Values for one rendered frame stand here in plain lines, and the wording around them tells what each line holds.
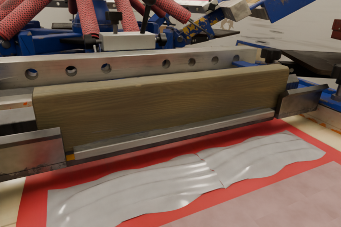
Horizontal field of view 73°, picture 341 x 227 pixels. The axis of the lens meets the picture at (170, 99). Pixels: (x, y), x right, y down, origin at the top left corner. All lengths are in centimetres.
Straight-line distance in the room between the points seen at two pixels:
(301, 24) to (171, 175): 249
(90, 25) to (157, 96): 49
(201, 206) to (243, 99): 17
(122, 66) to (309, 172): 38
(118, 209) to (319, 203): 21
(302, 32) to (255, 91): 232
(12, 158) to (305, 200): 30
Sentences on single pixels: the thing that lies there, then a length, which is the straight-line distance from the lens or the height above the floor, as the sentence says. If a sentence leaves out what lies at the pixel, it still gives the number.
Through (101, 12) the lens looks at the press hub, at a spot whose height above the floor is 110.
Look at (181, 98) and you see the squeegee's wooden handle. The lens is 29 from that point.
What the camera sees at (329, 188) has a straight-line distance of 34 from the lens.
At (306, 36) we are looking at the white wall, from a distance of 264.
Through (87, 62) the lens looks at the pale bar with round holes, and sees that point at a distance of 49.
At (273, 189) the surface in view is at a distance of 30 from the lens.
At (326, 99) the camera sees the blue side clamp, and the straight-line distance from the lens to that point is 48.
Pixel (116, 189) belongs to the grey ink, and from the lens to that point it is 27.
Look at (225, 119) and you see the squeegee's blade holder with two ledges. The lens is 34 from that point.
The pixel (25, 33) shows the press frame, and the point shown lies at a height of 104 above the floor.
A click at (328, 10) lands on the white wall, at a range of 255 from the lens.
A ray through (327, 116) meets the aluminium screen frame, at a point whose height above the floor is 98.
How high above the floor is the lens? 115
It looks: 23 degrees down
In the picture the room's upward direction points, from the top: 2 degrees clockwise
